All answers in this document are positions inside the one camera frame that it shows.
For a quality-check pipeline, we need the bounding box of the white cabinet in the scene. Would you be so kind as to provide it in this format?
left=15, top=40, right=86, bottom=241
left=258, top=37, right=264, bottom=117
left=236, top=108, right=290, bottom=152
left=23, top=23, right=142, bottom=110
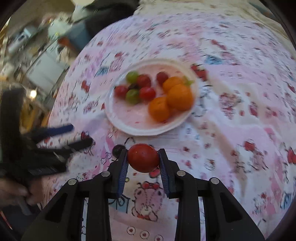
left=29, top=50, right=70, bottom=93

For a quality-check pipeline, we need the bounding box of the red strawberry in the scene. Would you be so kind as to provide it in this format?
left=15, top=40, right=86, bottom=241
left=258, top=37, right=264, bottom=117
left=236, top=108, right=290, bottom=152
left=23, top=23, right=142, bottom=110
left=137, top=75, right=152, bottom=88
left=156, top=72, right=169, bottom=86

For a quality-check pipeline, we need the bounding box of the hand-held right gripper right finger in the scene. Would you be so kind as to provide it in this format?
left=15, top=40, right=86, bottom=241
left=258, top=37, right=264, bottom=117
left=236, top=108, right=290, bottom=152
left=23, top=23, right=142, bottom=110
left=158, top=148, right=265, bottom=241

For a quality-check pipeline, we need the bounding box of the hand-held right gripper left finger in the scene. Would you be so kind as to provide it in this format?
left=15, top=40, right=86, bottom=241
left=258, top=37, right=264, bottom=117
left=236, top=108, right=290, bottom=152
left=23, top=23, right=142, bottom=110
left=21, top=148, right=130, bottom=241

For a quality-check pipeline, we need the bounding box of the dark purple grape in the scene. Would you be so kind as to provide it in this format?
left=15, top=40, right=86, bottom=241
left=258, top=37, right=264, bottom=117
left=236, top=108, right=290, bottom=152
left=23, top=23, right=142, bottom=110
left=112, top=144, right=126, bottom=156

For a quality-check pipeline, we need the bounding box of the person's left hand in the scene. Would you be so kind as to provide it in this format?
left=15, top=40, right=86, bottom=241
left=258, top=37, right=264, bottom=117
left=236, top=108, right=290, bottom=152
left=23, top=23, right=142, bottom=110
left=0, top=177, right=50, bottom=208

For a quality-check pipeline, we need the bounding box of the orange tangerine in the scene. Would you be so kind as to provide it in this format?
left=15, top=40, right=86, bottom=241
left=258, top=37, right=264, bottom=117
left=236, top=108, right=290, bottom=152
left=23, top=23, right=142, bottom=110
left=148, top=97, right=172, bottom=123
left=162, top=76, right=184, bottom=93
left=167, top=84, right=194, bottom=111

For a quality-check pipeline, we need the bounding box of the green grape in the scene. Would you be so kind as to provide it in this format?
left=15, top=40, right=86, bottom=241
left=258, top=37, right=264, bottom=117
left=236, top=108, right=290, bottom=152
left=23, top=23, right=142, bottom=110
left=126, top=89, right=140, bottom=104
left=126, top=71, right=139, bottom=84

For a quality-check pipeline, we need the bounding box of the dark clothing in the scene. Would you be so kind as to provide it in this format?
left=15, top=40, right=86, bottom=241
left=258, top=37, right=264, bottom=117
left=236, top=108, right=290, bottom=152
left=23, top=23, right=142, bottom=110
left=84, top=0, right=141, bottom=41

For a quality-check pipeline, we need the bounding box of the pink printed blanket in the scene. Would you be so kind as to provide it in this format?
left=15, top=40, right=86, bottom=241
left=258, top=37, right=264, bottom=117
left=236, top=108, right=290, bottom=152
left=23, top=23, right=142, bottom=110
left=37, top=9, right=296, bottom=241

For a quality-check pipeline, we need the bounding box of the red cherry tomato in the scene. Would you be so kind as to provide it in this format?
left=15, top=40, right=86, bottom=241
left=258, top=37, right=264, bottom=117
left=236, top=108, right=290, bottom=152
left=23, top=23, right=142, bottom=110
left=114, top=85, right=129, bottom=98
left=139, top=87, right=156, bottom=101
left=127, top=143, right=160, bottom=173

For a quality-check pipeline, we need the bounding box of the pink and white plate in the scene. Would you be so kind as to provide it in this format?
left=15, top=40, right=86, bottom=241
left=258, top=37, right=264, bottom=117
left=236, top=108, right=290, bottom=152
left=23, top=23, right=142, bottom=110
left=105, top=59, right=199, bottom=136

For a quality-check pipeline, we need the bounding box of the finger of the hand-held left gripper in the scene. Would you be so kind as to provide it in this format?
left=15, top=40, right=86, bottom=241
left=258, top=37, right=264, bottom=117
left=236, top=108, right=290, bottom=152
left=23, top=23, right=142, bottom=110
left=52, top=137, right=95, bottom=155
left=31, top=124, right=75, bottom=141

